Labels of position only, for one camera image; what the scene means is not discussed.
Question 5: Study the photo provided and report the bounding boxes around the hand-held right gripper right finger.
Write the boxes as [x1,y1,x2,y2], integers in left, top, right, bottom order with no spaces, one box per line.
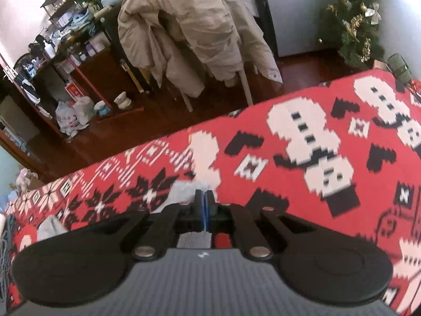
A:
[204,191,326,260]

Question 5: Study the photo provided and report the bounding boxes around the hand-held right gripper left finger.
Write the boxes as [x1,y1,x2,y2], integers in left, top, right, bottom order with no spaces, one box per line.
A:
[79,189,204,260]

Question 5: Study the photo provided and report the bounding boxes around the grey polo shirt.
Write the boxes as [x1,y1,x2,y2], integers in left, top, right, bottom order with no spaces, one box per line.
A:
[38,181,213,249]

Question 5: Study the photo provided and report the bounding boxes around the chair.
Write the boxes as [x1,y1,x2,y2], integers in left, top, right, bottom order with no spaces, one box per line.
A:
[179,67,254,112]

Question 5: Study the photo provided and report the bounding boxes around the white pet bowl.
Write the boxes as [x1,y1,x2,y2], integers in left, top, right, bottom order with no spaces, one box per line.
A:
[113,91,132,110]

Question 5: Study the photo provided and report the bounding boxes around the blue pet bowl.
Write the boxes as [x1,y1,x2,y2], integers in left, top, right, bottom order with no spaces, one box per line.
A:
[94,100,112,119]

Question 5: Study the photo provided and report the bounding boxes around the red patterned blanket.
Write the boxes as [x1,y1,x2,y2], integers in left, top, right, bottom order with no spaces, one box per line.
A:
[0,69,421,316]

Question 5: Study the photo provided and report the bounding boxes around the pale plastic bag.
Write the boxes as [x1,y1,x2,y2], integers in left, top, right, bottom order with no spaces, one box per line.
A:
[72,95,96,126]

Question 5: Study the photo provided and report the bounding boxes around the white printed plastic bag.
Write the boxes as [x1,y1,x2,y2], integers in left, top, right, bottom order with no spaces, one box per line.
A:
[54,101,79,137]

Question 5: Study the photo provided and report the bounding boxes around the red broom stick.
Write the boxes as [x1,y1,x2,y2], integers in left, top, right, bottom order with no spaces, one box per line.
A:
[67,57,109,106]

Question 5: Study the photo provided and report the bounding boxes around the red carton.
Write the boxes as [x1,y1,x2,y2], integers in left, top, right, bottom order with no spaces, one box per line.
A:
[64,81,84,102]

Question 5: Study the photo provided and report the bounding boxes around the beige jacket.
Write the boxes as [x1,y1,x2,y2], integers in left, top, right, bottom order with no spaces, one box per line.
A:
[118,0,283,97]

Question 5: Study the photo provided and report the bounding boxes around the folded blue jeans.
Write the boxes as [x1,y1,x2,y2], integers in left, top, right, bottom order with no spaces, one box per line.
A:
[0,214,17,297]

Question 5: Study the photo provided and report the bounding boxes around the silver refrigerator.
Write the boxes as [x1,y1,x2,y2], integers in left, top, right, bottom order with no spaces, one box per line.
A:
[260,0,343,58]

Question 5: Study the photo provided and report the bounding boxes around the small Christmas tree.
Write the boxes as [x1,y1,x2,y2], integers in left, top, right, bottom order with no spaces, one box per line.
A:
[319,0,385,71]

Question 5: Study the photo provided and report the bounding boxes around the green gift box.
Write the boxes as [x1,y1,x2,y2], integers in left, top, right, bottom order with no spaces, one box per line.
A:
[386,53,412,83]

